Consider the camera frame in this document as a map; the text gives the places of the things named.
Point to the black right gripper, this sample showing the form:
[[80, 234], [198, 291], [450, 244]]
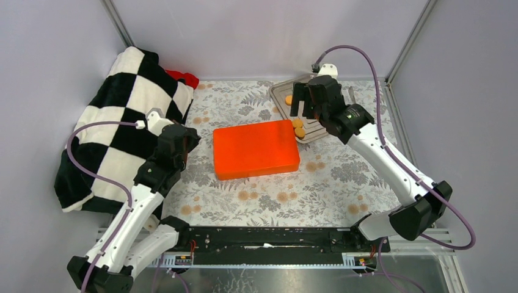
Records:
[[301, 92]]

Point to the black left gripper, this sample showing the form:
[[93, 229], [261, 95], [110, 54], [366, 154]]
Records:
[[193, 137]]

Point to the stainless steel tray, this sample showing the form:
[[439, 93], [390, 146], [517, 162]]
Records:
[[278, 93]]

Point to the orange tin lid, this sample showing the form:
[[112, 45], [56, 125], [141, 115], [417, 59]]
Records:
[[255, 150]]

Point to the steel tongs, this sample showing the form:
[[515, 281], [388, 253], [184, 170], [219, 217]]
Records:
[[352, 94]]

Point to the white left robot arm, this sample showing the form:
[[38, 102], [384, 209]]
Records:
[[114, 262]]

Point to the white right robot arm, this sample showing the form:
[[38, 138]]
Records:
[[421, 199]]

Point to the orange cookie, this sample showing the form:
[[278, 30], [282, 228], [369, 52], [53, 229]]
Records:
[[288, 100], [297, 123]]

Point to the black white checkered blanket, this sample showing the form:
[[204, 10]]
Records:
[[135, 84]]

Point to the red cloth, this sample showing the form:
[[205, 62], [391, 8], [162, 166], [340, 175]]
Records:
[[186, 78]]

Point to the floral patterned tablecloth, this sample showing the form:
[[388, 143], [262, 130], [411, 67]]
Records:
[[333, 185]]

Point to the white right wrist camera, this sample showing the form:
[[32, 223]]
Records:
[[328, 69]]

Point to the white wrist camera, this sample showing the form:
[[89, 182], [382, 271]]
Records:
[[156, 120], [328, 69]]

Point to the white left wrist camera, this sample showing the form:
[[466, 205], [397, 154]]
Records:
[[156, 120]]

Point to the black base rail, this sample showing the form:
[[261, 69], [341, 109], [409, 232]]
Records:
[[269, 246]]

